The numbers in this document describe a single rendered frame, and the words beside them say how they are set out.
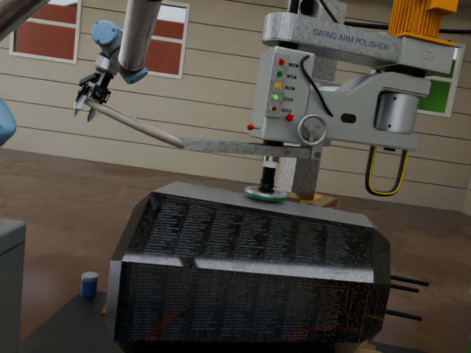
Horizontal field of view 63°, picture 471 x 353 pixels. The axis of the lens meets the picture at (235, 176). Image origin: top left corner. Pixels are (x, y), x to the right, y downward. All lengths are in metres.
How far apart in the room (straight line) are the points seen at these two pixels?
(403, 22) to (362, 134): 0.59
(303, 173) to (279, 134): 0.81
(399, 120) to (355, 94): 0.30
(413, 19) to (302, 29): 0.61
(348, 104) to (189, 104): 6.24
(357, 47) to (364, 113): 0.31
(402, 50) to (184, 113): 6.30
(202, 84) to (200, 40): 0.84
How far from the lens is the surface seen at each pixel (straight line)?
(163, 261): 1.63
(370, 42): 2.03
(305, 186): 2.61
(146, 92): 8.17
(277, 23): 1.87
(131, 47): 1.31
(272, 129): 1.80
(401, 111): 2.15
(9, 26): 1.12
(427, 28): 2.23
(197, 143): 1.77
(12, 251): 1.30
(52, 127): 8.80
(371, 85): 2.03
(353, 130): 1.99
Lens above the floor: 1.24
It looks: 8 degrees down
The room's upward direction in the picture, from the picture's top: 8 degrees clockwise
